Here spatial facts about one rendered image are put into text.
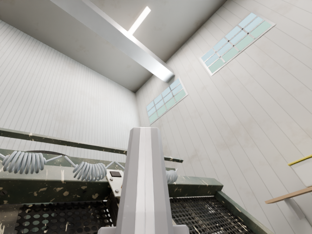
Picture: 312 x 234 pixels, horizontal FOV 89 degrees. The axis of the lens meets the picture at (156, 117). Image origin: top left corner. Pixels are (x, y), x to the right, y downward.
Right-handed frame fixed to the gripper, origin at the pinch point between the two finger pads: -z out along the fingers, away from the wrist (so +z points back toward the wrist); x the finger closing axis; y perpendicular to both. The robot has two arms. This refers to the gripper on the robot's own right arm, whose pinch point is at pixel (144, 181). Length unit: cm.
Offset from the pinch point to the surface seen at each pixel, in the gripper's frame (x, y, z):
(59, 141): 29, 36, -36
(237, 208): -67, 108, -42
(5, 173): 45, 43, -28
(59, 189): 32, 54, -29
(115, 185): 12, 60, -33
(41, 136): 34, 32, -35
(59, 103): 188, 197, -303
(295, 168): -176, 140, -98
